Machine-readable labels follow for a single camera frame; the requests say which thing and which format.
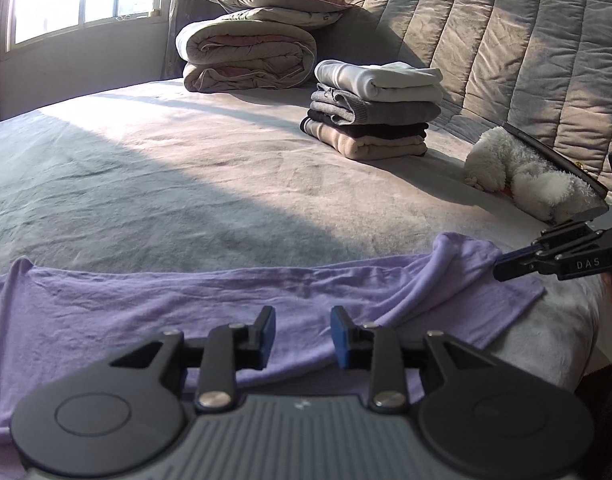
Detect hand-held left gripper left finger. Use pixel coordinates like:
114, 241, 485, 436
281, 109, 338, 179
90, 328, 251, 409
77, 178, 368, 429
110, 305, 277, 414

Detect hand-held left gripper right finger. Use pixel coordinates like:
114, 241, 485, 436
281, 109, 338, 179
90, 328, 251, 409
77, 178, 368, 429
330, 305, 497, 414

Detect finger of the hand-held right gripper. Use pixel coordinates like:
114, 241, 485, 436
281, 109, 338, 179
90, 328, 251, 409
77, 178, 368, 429
492, 258, 543, 282
495, 242, 554, 262

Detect purple pants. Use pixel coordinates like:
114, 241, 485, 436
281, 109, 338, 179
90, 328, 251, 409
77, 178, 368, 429
0, 232, 546, 466

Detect white plush toy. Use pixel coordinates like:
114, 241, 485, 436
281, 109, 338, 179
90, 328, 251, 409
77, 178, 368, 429
462, 126, 607, 225

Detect tablet in dark case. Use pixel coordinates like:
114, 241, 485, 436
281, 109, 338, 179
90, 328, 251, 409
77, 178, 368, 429
503, 122, 609, 206

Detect person's dark clothing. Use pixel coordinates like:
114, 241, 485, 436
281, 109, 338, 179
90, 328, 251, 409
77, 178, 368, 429
576, 267, 612, 461

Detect folded black garment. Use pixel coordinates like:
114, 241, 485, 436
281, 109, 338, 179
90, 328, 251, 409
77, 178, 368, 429
306, 110, 429, 141

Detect folded beige garment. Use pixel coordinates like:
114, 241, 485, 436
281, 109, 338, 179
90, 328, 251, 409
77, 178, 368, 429
301, 117, 427, 161

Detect folded grey garment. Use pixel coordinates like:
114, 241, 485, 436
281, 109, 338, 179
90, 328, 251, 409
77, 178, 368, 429
310, 84, 441, 125

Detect grey quilted headboard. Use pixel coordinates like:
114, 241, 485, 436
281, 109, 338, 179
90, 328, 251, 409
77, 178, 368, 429
293, 0, 612, 201

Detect folded white garment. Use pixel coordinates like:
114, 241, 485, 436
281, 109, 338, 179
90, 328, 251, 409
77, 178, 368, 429
314, 60, 444, 103

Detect folded beige pink quilt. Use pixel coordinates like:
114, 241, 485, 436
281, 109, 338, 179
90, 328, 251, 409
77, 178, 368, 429
176, 19, 318, 93

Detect beige pillow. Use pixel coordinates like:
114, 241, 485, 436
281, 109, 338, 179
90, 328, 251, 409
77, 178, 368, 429
218, 5, 344, 31

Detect window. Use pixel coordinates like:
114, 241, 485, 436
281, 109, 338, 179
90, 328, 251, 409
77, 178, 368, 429
6, 0, 167, 53

